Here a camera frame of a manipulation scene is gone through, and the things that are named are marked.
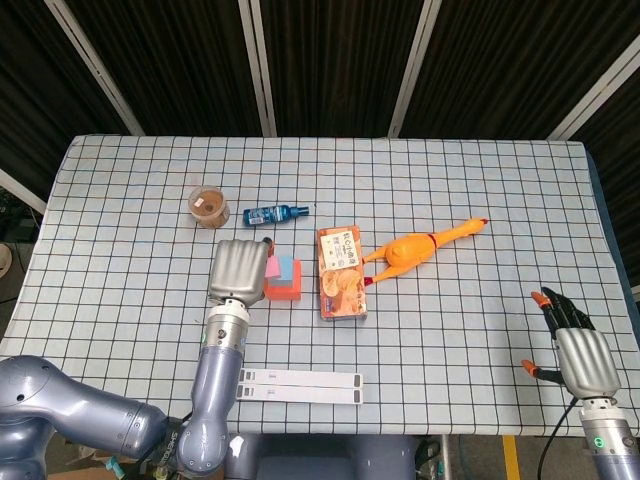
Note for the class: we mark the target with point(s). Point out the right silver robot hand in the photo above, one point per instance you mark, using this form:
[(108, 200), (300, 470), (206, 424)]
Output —
[(585, 360)]

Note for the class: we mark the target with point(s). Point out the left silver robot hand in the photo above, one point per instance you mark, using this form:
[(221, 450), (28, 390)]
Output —
[(237, 270)]

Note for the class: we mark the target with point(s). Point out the small pink cube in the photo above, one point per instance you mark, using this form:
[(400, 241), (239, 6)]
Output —
[(273, 267)]

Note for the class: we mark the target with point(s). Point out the light blue block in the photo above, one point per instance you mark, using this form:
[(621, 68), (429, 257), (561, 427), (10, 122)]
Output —
[(286, 267)]

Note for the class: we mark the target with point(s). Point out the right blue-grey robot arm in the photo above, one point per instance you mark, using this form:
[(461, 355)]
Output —
[(612, 440)]

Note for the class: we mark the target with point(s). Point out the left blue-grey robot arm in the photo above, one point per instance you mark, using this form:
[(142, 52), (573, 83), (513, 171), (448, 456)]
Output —
[(215, 380)]

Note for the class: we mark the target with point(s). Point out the orange-red cube block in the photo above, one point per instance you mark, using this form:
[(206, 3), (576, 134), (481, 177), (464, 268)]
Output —
[(285, 292)]

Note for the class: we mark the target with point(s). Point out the blue spray bottle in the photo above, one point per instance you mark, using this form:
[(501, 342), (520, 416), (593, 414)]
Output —
[(270, 215)]

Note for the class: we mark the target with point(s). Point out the clear jar of rubber bands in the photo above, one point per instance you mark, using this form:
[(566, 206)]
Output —
[(207, 205)]

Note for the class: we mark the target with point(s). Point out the orange cookie box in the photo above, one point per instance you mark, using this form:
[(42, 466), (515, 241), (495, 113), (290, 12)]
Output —
[(342, 280)]

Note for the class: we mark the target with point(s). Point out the yellow rubber chicken toy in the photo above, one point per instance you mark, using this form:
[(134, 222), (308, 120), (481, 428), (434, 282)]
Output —
[(407, 250)]

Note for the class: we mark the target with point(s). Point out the blue-grey robot torso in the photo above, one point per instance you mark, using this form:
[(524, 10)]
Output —
[(320, 460)]

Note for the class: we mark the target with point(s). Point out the checkered tablecloth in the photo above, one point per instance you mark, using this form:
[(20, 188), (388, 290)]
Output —
[(450, 190)]

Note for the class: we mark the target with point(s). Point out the dark pleated curtain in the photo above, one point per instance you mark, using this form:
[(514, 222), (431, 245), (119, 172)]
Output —
[(340, 50)]

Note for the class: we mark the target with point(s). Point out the white frame post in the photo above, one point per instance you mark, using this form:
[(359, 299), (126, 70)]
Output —
[(20, 190), (412, 70), (260, 75), (95, 67), (595, 92)]

